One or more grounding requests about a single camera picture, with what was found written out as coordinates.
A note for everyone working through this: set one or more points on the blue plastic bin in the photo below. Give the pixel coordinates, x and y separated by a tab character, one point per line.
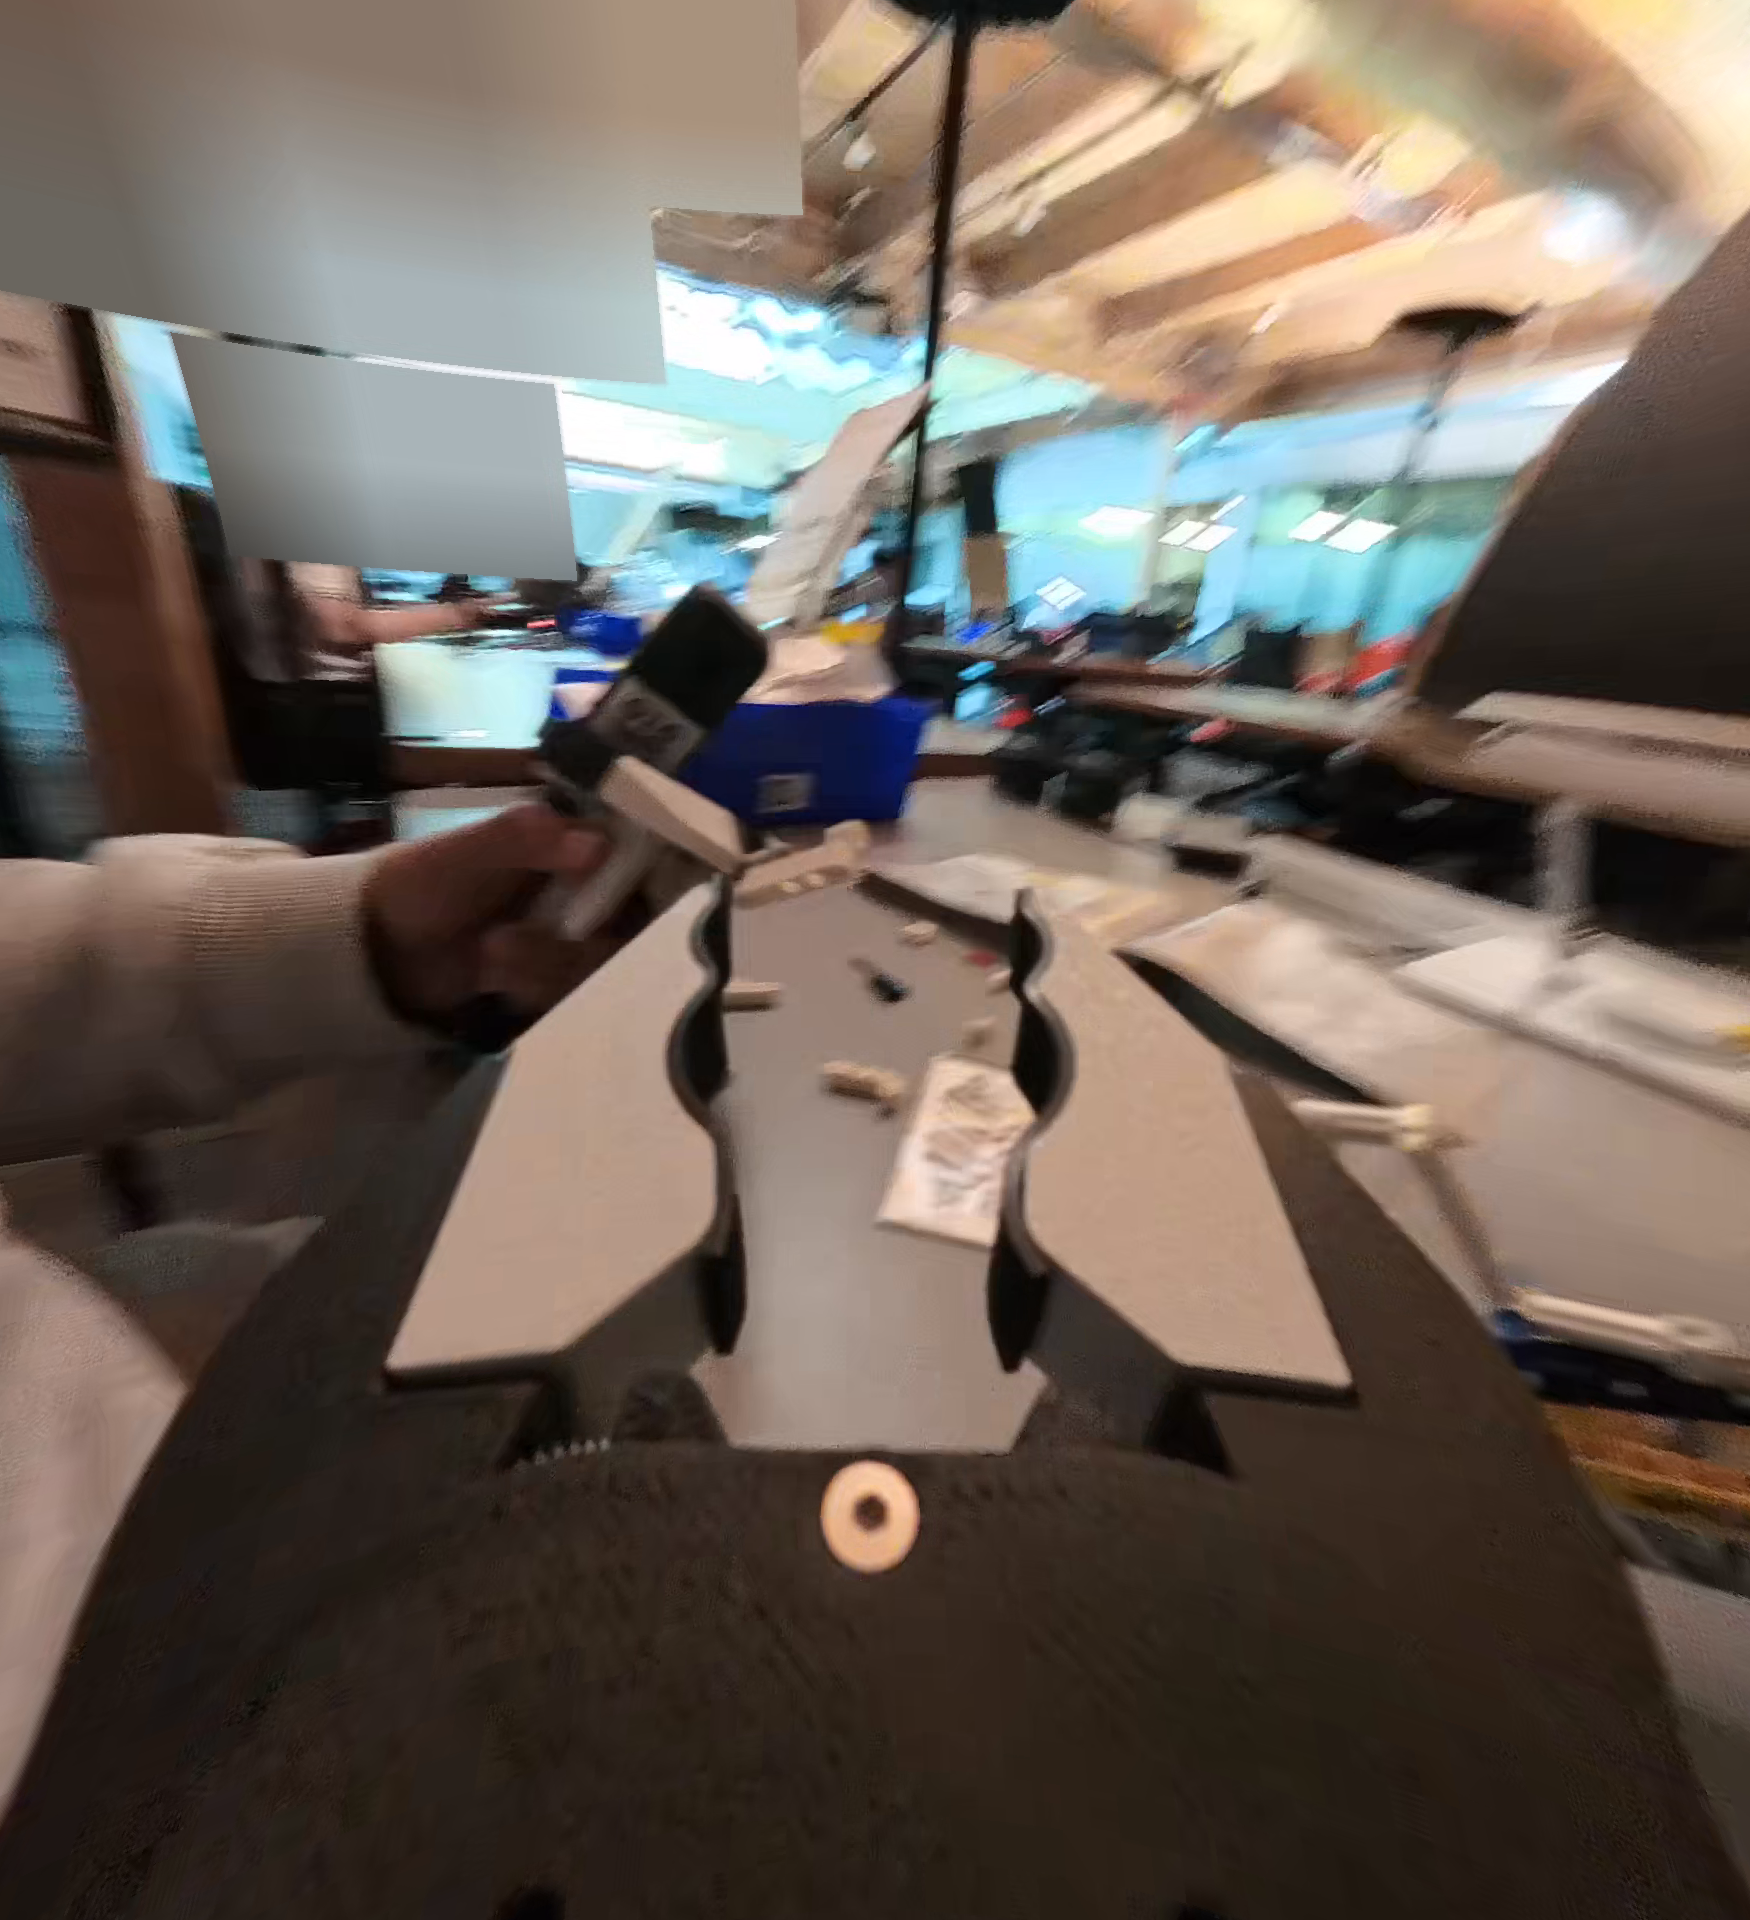
815	751

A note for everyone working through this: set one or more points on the zebra sticker sheet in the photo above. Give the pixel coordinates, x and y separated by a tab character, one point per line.
958	1155

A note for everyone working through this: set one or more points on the yellow black lego model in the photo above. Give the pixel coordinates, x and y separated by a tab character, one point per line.
1639	1335

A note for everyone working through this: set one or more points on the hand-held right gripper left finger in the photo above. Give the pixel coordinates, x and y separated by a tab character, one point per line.
575	1184

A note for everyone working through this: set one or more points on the black floor lamp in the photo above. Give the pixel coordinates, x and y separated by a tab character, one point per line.
1447	376

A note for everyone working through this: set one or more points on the black stand pole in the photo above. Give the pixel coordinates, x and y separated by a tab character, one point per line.
950	300

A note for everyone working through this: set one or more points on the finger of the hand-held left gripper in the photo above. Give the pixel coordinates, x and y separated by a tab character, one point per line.
671	802

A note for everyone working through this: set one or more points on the black and blue lego pin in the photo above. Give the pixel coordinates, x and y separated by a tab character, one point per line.
883	982

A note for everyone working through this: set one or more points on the lego instruction booklet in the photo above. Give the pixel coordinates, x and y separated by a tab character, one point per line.
1340	991

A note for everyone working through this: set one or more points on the person's left hand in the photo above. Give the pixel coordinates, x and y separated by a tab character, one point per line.
456	916

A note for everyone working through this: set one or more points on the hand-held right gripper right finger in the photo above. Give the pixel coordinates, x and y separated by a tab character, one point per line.
1160	1201

